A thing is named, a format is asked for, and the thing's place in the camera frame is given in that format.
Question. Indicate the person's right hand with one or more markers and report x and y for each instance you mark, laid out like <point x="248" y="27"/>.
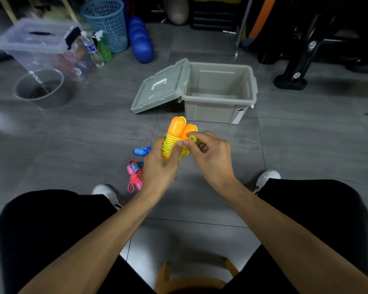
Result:
<point x="214" y="165"/>

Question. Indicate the white right shoe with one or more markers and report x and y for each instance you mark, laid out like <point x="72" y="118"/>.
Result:
<point x="268" y="176"/>

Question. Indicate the wooden stool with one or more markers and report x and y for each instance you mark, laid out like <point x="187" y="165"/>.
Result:
<point x="161" y="278"/>

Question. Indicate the grey metal bowl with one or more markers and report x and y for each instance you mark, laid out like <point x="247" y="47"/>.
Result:
<point x="59" y="99"/>

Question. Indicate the person's right forearm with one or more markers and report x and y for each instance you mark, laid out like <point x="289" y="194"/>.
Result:
<point x="303" y="244"/>

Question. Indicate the white left shoe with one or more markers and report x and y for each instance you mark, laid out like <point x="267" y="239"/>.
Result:
<point x="103" y="191"/>

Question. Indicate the black dumbbell rack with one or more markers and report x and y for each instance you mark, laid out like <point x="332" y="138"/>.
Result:
<point x="294" y="76"/>

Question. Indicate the white shoe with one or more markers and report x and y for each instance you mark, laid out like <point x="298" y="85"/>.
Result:
<point x="103" y="191"/>
<point x="268" y="176"/>

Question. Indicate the clear plastic lidded bin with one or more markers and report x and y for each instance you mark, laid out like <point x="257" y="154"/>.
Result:
<point x="27" y="47"/>

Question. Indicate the person's left leg black trousers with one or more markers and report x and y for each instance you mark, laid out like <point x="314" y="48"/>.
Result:
<point x="30" y="226"/>

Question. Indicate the clear water bottle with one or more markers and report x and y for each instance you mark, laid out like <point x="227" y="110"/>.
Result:
<point x="96" y="58"/>

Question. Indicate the person's leg black trousers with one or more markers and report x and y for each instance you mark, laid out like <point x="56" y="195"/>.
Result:
<point x="334" y="205"/>
<point x="30" y="226"/>

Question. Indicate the person's left hand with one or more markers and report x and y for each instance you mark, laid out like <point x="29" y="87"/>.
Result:
<point x="158" y="174"/>

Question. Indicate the grey-green box lid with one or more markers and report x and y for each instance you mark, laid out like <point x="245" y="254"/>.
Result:
<point x="158" y="91"/>

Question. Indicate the person's right leg black trousers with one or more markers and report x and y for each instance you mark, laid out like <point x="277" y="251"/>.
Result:
<point x="334" y="205"/>

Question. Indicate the person's left forearm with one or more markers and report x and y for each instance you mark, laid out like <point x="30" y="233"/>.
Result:
<point x="86" y="251"/>

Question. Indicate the orange and green foam stick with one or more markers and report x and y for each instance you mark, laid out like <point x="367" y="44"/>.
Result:
<point x="260" y="18"/>

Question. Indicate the light blue mesh basket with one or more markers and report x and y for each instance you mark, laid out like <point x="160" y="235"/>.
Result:
<point x="107" y="27"/>

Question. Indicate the green spray bottle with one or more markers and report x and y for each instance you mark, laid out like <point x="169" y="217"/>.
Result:
<point x="104" y="52"/>

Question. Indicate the beige exercise ball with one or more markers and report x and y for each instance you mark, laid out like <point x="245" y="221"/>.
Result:
<point x="178" y="10"/>

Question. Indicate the grey plastic storage box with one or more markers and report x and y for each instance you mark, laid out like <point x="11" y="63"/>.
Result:
<point x="208" y="114"/>

